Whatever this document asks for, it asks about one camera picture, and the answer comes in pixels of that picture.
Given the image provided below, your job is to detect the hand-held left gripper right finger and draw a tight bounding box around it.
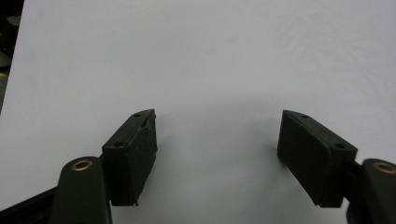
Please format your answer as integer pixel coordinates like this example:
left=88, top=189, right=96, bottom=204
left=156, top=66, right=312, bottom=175
left=276, top=109, right=359, bottom=209

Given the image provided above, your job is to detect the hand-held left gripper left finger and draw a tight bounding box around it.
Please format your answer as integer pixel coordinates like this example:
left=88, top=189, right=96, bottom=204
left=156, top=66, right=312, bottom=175
left=101, top=108, right=159, bottom=207

